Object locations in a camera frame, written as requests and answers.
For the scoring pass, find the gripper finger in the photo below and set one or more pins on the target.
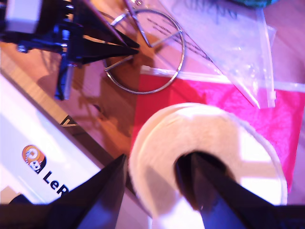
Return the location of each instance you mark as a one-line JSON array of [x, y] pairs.
[[102, 23], [221, 202], [100, 198], [102, 51]]

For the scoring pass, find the white paper towel roll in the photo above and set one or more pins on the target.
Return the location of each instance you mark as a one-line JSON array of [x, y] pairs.
[[166, 133]]

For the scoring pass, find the clear plastic bag with paper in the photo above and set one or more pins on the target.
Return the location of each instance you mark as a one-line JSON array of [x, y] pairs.
[[226, 47]]

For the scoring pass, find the white LeRobot printed sheet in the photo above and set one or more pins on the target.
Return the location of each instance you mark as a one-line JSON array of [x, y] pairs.
[[35, 133]]

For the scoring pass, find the pink mailer bag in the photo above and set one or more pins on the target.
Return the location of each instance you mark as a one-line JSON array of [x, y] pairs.
[[262, 114]]

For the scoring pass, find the green wave-patterned pouch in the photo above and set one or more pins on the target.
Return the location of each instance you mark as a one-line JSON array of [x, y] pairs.
[[252, 2]]

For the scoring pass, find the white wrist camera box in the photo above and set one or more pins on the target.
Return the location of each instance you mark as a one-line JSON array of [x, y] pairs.
[[22, 16]]

